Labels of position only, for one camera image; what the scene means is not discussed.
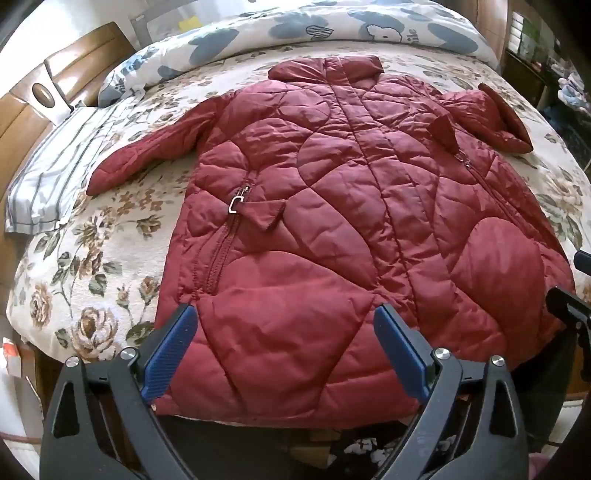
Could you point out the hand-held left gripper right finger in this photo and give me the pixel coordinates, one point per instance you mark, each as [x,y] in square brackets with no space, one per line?
[400,353]

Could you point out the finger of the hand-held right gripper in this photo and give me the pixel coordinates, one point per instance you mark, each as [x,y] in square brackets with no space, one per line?
[582,262]
[570,304]

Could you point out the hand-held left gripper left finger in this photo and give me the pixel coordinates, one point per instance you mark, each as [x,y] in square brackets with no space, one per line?
[171,353]

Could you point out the red quilted jacket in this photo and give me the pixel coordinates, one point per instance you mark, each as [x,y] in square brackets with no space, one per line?
[323,207]

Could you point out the pile of clothes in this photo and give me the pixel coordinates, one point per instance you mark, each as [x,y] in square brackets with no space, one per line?
[575,94]

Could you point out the floral print cloth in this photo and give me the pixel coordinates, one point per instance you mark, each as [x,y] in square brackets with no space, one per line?
[369,450]

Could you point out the floral bed sheet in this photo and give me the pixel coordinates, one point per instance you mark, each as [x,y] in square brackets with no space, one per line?
[92,240]

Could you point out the orange and white box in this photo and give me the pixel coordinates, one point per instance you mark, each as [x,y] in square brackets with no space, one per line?
[10,360]

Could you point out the dark wooden cabinet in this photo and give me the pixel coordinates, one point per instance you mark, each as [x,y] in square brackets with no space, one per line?
[526,83]

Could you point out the striped pillow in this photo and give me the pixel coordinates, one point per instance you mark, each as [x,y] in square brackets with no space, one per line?
[55,175]

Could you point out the wooden headboard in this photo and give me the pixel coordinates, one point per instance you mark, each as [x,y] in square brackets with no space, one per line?
[78,60]

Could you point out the blue flower print quilt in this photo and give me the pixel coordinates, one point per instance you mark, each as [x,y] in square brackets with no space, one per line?
[231,27]

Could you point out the yellow tag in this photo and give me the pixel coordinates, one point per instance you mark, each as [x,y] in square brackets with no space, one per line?
[191,21]

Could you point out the grey mesh bed rail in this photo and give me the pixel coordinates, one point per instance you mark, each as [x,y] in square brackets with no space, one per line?
[161,23]

